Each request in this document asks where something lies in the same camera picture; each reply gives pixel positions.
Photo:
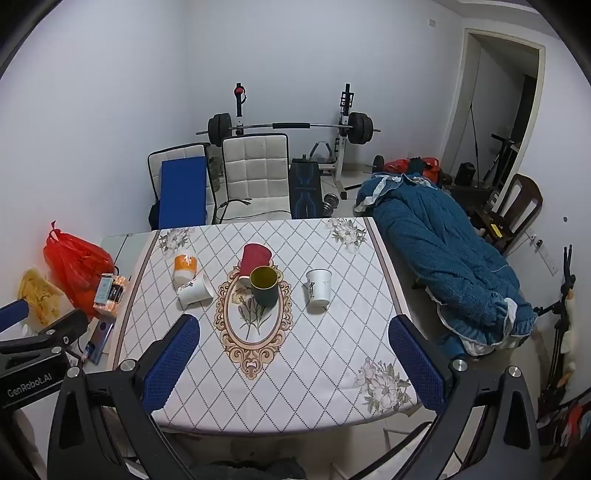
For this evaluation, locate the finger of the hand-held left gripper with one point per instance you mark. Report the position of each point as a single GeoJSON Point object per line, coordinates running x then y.
{"type": "Point", "coordinates": [69, 324]}
{"type": "Point", "coordinates": [13, 314]}

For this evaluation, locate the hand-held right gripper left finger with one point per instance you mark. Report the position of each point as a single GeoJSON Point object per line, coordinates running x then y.
{"type": "Point", "coordinates": [170, 362]}

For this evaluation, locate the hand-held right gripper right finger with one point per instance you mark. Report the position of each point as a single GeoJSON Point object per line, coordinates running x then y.
{"type": "Point", "coordinates": [418, 364]}

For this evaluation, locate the white paper cup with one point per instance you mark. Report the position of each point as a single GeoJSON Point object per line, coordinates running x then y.
{"type": "Point", "coordinates": [319, 288]}
{"type": "Point", "coordinates": [196, 290]}

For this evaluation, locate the orange cup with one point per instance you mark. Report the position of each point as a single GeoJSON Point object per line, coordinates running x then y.
{"type": "Point", "coordinates": [185, 266]}

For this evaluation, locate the dark green cup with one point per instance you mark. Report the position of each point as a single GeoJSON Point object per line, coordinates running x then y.
{"type": "Point", "coordinates": [267, 293]}

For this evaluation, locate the red cup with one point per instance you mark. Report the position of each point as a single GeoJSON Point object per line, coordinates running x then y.
{"type": "Point", "coordinates": [255, 258]}

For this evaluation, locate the yellow plastic bag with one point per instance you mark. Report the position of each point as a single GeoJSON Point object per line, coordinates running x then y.
{"type": "Point", "coordinates": [39, 295]}

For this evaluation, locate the blue flat device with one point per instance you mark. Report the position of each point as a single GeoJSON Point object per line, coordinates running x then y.
{"type": "Point", "coordinates": [99, 339]}

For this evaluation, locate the red plastic bag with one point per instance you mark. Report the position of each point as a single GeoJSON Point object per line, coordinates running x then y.
{"type": "Point", "coordinates": [76, 263]}

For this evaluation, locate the blue quilted blanket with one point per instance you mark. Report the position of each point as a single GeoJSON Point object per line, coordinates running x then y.
{"type": "Point", "coordinates": [438, 258]}

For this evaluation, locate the floral diamond-pattern tablecloth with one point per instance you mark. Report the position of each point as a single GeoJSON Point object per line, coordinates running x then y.
{"type": "Point", "coordinates": [295, 360]}

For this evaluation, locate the black tripod stand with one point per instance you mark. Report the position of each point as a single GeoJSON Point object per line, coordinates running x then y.
{"type": "Point", "coordinates": [561, 314]}

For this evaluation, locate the colourful cloth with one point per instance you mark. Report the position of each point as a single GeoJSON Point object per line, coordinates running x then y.
{"type": "Point", "coordinates": [565, 424]}

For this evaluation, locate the blue cushion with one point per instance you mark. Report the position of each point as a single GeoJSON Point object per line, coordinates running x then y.
{"type": "Point", "coordinates": [182, 191]}

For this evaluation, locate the small dumbbell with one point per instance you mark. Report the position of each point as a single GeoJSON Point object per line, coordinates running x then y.
{"type": "Point", "coordinates": [330, 205]}

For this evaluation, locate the white padded chair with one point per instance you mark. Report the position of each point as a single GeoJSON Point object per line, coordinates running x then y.
{"type": "Point", "coordinates": [210, 184]}
{"type": "Point", "coordinates": [256, 170]}

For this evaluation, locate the wooden chair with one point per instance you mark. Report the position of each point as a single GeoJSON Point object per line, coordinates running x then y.
{"type": "Point", "coordinates": [521, 203]}

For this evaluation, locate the black speaker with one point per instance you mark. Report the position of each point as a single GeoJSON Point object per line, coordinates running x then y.
{"type": "Point", "coordinates": [465, 173]}

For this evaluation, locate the black and blue bench pad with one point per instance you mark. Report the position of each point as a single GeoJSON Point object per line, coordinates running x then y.
{"type": "Point", "coordinates": [304, 189]}

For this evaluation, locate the black scooter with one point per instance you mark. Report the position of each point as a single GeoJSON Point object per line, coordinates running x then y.
{"type": "Point", "coordinates": [501, 159]}

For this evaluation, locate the weight bench rack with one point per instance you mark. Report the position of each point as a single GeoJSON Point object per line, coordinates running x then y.
{"type": "Point", "coordinates": [344, 152]}

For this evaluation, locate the barbell with black plates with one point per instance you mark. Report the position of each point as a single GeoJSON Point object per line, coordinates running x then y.
{"type": "Point", "coordinates": [358, 127]}

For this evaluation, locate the wall socket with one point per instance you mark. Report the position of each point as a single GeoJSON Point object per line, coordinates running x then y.
{"type": "Point", "coordinates": [547, 258]}

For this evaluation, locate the white door frame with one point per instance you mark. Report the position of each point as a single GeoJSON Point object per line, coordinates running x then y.
{"type": "Point", "coordinates": [461, 92]}

